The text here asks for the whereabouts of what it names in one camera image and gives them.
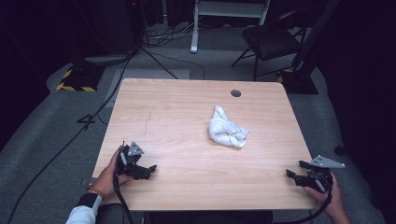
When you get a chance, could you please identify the thin black floor cable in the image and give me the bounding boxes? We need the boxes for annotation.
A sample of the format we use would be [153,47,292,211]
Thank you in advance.
[148,50,206,80]

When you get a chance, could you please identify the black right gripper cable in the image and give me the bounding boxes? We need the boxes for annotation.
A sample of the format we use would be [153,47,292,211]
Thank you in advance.
[273,183,334,224]

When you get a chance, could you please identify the black folding chair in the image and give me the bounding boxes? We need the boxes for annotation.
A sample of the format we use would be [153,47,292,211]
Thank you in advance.
[231,7,308,82]

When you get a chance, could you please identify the white desk frame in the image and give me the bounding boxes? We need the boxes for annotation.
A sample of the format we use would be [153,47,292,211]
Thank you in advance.
[190,0,272,55]

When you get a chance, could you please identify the bundle of floor cables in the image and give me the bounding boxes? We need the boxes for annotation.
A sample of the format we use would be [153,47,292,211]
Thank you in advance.
[141,22,201,49]

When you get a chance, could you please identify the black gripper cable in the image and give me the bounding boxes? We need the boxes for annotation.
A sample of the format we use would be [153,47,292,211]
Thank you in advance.
[273,183,334,224]
[112,146,135,224]

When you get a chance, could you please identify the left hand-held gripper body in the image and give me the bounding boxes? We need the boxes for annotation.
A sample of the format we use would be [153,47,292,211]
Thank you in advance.
[115,141,153,181]

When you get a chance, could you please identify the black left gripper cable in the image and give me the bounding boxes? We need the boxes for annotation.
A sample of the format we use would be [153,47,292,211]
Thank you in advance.
[112,146,135,224]

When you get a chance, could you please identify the orange wristband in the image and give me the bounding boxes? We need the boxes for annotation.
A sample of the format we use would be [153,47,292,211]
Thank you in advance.
[86,184,106,199]

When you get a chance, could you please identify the black slanted stand pole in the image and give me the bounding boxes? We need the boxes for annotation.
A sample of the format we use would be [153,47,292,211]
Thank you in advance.
[291,0,341,73]

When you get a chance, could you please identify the person's left hand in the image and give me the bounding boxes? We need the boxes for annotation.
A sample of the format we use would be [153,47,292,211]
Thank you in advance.
[92,148,134,199]

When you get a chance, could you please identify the person's right hand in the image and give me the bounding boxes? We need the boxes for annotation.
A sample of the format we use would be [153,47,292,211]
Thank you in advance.
[303,173,344,219]

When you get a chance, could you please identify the black yellow striped stand base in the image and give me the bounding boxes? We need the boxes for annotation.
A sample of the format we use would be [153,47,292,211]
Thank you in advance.
[55,63,106,93]
[276,68,319,95]

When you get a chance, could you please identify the long black floor cable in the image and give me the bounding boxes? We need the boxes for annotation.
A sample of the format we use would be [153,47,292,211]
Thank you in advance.
[7,54,135,224]

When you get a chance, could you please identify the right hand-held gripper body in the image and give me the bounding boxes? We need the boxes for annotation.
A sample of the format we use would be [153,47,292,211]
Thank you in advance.
[305,154,347,194]

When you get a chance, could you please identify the white cloth with coloured stitching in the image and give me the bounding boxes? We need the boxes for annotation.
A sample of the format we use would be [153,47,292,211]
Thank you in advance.
[207,105,249,148]

